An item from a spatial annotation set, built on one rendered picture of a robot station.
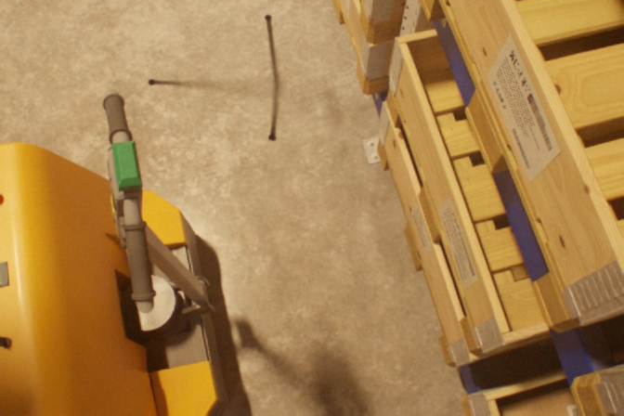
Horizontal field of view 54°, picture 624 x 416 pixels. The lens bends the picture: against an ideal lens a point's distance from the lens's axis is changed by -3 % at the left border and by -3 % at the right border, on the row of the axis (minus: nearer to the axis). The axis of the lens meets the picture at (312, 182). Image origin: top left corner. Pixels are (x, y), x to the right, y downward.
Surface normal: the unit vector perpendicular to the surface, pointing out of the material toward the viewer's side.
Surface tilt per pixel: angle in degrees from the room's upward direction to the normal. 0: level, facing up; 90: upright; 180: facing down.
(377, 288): 0
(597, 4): 0
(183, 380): 22
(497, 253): 0
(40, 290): 45
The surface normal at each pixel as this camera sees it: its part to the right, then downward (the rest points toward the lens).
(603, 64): -0.01, -0.36
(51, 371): 0.67, -0.42
